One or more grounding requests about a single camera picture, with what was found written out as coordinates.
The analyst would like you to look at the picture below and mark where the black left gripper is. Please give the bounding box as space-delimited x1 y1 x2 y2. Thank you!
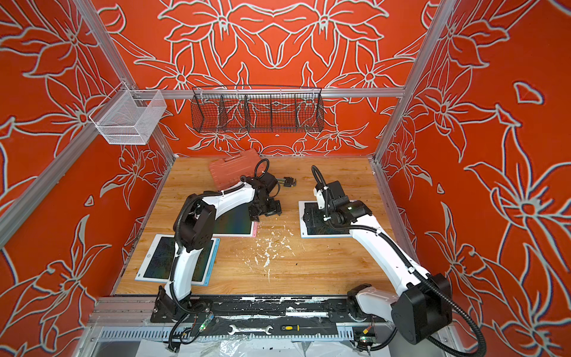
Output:
250 198 283 221

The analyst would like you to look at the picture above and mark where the blue framed tablet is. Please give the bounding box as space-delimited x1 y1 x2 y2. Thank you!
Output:
135 234 220 286
298 201 351 239

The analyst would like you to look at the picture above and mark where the pink framed writing tablet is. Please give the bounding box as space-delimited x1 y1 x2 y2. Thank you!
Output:
214 204 258 238

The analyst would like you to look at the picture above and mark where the blue framed front tablet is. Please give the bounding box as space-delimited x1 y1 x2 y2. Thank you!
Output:
135 234 220 286

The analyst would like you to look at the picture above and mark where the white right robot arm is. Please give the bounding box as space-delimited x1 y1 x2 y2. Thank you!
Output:
313 176 487 356

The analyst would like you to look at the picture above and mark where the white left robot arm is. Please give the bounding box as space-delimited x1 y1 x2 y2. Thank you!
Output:
165 172 282 305

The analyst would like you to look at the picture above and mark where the red plastic tool case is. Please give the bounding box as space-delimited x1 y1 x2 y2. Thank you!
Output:
208 149 261 190

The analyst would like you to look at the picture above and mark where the silver open-end wrench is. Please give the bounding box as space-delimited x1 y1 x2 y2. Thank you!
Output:
228 324 273 336

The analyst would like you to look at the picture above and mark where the black wire wall basket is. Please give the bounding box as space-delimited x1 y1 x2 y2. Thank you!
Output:
190 86 325 134

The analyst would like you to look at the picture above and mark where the yellow handled screwdriver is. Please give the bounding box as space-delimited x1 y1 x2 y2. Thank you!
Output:
280 324 332 332

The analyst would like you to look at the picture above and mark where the clear plastic wall bin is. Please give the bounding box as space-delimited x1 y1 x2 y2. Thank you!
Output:
89 89 167 145

